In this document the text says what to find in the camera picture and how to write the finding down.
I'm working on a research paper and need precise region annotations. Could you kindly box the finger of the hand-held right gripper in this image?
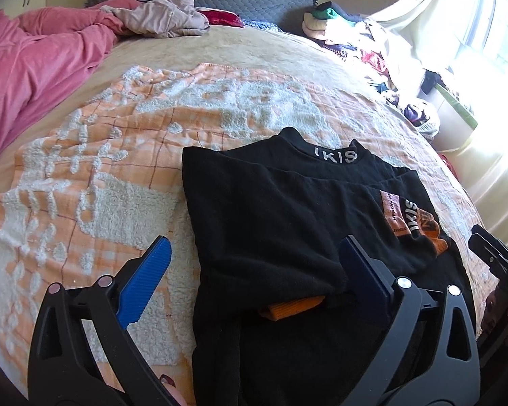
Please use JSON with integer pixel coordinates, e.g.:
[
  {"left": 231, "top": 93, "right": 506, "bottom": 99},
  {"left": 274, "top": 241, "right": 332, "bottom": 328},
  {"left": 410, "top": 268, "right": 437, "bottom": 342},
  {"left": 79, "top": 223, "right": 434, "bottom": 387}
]
[{"left": 468, "top": 224, "right": 508, "bottom": 280}]

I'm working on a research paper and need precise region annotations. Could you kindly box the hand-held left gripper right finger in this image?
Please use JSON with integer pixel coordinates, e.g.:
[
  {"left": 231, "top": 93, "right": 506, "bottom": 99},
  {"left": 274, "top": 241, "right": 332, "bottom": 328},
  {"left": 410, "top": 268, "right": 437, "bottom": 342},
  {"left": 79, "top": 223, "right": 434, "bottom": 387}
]
[{"left": 339, "top": 235, "right": 481, "bottom": 406}]

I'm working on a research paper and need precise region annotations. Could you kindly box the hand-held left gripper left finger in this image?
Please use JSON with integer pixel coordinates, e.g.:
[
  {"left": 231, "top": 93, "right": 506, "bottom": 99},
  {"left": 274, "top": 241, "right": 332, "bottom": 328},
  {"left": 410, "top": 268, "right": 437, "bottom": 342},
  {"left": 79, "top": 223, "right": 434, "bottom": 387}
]
[{"left": 25, "top": 236, "right": 183, "bottom": 406}]

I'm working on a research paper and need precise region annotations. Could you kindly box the black long-sleeve shirt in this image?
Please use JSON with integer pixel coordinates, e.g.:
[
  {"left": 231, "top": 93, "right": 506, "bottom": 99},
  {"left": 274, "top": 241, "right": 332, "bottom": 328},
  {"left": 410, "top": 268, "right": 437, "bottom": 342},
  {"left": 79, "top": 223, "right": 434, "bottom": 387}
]
[{"left": 181, "top": 127, "right": 478, "bottom": 406}]

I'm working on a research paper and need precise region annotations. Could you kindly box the pile of mixed clothes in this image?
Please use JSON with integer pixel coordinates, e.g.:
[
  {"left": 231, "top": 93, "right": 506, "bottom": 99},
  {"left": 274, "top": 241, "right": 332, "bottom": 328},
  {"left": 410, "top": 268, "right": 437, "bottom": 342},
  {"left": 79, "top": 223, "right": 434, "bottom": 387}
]
[{"left": 302, "top": 2, "right": 442, "bottom": 137}]

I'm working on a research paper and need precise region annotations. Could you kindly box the pink cartoon print cloth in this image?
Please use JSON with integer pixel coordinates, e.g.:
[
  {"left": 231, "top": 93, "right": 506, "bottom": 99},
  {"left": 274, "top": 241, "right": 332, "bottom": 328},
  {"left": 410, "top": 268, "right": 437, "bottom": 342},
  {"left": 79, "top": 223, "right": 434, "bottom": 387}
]
[{"left": 151, "top": 368, "right": 191, "bottom": 406}]

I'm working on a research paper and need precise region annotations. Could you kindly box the orange white checked blanket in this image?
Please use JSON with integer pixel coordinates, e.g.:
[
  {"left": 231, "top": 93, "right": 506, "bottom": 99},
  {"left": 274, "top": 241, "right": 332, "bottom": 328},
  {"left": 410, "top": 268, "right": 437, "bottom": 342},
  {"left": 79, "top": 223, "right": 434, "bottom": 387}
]
[{"left": 0, "top": 63, "right": 499, "bottom": 392}]

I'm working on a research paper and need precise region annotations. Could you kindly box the green patterned strip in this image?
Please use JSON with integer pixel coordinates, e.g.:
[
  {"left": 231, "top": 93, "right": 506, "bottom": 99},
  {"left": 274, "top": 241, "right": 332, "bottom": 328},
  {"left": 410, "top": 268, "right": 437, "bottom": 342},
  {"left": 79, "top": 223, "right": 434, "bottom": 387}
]
[{"left": 434, "top": 82, "right": 480, "bottom": 131}]

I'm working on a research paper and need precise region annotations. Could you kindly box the white curtain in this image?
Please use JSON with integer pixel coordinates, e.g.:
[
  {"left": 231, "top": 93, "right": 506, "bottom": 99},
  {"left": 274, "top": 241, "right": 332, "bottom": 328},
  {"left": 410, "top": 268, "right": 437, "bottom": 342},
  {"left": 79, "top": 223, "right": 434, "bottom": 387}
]
[{"left": 364, "top": 0, "right": 508, "bottom": 206}]

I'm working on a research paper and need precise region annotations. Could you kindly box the beige bed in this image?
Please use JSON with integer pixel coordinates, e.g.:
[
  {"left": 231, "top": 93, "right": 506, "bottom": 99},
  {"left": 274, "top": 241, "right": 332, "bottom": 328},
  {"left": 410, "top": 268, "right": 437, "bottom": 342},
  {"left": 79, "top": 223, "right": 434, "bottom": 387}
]
[{"left": 0, "top": 21, "right": 508, "bottom": 406}]

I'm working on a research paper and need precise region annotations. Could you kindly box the pink duvet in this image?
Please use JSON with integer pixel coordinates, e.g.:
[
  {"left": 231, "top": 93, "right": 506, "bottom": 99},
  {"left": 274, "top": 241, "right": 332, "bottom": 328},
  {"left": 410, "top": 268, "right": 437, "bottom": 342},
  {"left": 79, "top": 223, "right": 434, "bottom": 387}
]
[{"left": 0, "top": 0, "right": 144, "bottom": 175}]

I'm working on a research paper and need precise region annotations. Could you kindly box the pale pink garment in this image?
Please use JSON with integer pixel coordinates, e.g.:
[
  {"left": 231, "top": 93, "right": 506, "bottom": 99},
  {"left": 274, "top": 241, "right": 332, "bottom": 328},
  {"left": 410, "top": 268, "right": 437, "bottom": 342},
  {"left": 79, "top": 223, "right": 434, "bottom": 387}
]
[{"left": 101, "top": 0, "right": 211, "bottom": 40}]

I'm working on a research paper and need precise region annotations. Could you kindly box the red cloth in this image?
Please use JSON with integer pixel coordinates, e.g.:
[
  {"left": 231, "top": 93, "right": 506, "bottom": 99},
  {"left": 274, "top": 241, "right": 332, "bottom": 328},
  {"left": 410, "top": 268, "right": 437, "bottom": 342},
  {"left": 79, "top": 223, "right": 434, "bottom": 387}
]
[{"left": 199, "top": 8, "right": 245, "bottom": 28}]

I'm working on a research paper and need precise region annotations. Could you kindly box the blue patterned cloth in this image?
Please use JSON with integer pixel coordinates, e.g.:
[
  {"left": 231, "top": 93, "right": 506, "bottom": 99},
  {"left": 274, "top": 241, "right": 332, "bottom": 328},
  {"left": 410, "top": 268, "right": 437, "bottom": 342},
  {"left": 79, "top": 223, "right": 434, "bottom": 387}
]
[{"left": 240, "top": 19, "right": 282, "bottom": 31}]

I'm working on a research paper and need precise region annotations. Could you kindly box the window frame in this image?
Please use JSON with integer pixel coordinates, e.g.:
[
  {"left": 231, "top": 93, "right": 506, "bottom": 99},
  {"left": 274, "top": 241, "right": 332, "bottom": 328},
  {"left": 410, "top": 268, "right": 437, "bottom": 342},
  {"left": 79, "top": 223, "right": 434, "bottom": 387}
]
[{"left": 459, "top": 0, "right": 508, "bottom": 74}]

